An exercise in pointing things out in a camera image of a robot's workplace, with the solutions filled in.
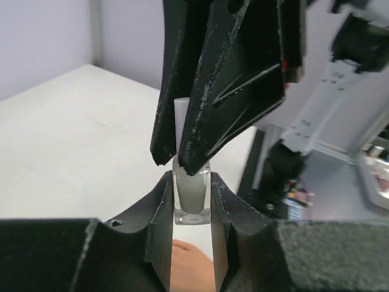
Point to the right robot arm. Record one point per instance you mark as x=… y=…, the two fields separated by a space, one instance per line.
x=359 y=48

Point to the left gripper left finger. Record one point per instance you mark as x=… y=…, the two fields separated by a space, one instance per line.
x=130 y=252

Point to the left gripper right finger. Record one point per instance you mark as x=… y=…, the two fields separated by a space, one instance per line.
x=254 y=253

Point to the white tray of bottles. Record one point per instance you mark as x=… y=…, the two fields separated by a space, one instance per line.
x=373 y=167

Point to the white nail polish cap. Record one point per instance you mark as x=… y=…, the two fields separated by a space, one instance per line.
x=180 y=111

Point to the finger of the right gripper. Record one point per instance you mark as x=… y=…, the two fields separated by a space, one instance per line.
x=185 y=26

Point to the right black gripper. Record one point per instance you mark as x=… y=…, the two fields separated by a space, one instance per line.
x=248 y=46

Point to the mannequin hand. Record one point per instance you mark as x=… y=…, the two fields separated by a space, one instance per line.
x=191 y=269

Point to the clear nail polish bottle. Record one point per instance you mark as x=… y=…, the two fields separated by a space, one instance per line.
x=192 y=195

